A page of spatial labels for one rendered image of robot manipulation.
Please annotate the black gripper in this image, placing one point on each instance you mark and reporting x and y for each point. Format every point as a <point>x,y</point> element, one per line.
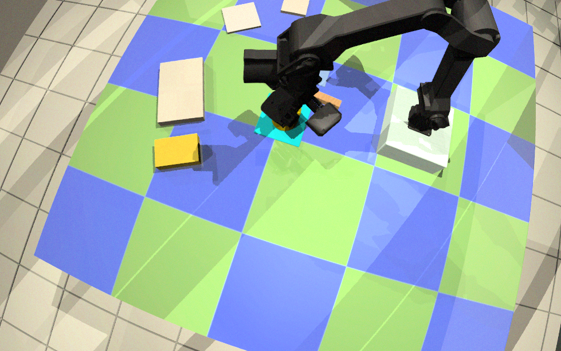
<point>325,116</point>

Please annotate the yellow rectangular block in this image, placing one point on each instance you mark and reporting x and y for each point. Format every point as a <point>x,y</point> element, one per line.
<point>177,151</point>

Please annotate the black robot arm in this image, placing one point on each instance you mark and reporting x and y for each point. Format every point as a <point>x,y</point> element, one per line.
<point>312,44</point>

